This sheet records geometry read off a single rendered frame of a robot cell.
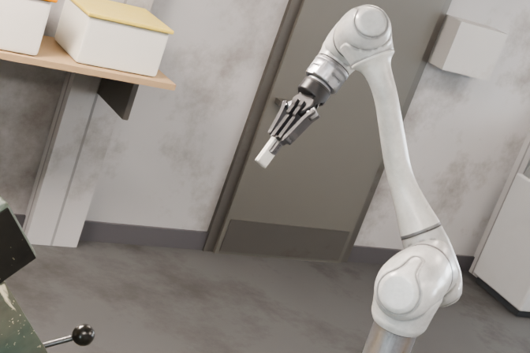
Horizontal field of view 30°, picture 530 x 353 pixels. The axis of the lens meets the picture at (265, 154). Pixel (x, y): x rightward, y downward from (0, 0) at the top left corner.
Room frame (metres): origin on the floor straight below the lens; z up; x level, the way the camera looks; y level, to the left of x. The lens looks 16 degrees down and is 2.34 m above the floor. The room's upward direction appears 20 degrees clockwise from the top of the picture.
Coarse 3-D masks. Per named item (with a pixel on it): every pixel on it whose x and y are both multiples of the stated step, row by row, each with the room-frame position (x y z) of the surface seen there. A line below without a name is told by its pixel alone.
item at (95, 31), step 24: (72, 0) 4.61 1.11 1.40; (96, 0) 4.74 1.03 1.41; (72, 24) 4.56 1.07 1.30; (96, 24) 4.46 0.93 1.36; (120, 24) 4.53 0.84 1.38; (144, 24) 4.59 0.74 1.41; (72, 48) 4.50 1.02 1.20; (96, 48) 4.48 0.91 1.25; (120, 48) 4.55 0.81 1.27; (144, 48) 4.62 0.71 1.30; (144, 72) 4.64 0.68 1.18
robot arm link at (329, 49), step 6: (336, 24) 2.34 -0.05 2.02; (330, 36) 2.30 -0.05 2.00; (324, 42) 2.34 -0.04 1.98; (330, 42) 2.29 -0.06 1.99; (324, 48) 2.32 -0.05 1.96; (330, 48) 2.29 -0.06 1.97; (336, 48) 2.27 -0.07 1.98; (324, 54) 2.30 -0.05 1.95; (330, 54) 2.30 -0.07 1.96; (336, 54) 2.28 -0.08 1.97; (336, 60) 2.29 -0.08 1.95; (342, 60) 2.28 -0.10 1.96; (342, 66) 2.29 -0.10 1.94; (348, 66) 2.30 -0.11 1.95; (348, 72) 2.31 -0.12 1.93
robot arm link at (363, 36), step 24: (360, 24) 2.13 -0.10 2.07; (384, 24) 2.14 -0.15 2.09; (360, 48) 2.15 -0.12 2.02; (384, 48) 2.17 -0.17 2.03; (384, 72) 2.17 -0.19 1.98; (384, 96) 2.17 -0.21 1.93; (384, 120) 2.18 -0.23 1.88; (384, 144) 2.21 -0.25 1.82; (408, 168) 2.24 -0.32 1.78; (408, 192) 2.22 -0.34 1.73; (408, 216) 2.20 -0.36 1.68; (432, 216) 2.21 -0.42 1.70
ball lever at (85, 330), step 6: (84, 324) 1.50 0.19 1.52; (78, 330) 1.49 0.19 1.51; (84, 330) 1.49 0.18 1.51; (90, 330) 1.49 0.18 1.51; (66, 336) 1.49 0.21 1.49; (72, 336) 1.49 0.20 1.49; (78, 336) 1.48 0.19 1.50; (84, 336) 1.48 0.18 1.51; (90, 336) 1.49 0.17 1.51; (48, 342) 1.49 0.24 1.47; (54, 342) 1.49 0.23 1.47; (60, 342) 1.49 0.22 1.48; (66, 342) 1.49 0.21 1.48; (78, 342) 1.48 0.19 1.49; (84, 342) 1.48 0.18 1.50; (90, 342) 1.49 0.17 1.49
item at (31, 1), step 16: (0, 0) 4.16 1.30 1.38; (16, 0) 4.20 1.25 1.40; (32, 0) 4.25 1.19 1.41; (48, 0) 4.27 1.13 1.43; (0, 16) 4.17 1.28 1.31; (16, 16) 4.21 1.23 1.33; (32, 16) 4.26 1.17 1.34; (0, 32) 4.18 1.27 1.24; (16, 32) 4.22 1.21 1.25; (32, 32) 4.27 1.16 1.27; (0, 48) 4.20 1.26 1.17; (16, 48) 4.24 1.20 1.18; (32, 48) 4.28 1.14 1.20
